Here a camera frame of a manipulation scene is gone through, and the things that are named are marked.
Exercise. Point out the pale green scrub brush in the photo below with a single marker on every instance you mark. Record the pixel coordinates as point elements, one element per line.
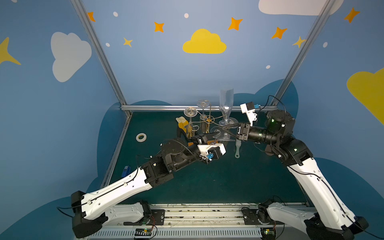
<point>238,144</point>

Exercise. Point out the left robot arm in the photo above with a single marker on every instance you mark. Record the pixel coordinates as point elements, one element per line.
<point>93,210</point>

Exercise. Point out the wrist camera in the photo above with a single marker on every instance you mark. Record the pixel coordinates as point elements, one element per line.
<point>250,110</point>
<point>212,152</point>

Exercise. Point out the aluminium frame back bar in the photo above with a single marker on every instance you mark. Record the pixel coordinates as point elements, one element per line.
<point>154,108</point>

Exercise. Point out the gold wire glass rack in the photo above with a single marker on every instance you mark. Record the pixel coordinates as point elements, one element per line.
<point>210,119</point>

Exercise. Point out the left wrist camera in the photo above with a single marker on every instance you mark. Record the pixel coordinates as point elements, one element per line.
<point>212,152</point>

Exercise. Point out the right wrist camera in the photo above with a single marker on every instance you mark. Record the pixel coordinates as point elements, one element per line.
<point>250,110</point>

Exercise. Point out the clear flute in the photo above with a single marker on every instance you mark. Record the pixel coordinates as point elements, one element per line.
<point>222,138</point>
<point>190,112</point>
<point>226,106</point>
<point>204,127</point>

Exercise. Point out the yellow black rubber glove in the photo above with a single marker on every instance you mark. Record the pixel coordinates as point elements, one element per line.
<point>184,128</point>

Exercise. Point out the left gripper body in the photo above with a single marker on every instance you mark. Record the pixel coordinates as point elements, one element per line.
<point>202,141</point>

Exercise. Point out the white tape roll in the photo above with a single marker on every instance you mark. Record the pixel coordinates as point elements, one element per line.
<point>141,137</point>

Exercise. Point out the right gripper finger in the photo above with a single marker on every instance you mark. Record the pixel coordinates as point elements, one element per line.
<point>230,127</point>
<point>232,135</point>

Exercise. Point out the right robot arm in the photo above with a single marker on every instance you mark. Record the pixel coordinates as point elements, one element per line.
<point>333,220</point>

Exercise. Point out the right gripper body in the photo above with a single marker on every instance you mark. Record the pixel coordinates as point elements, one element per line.
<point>243,132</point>

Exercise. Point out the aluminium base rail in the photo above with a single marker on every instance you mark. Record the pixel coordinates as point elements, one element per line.
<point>225,221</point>

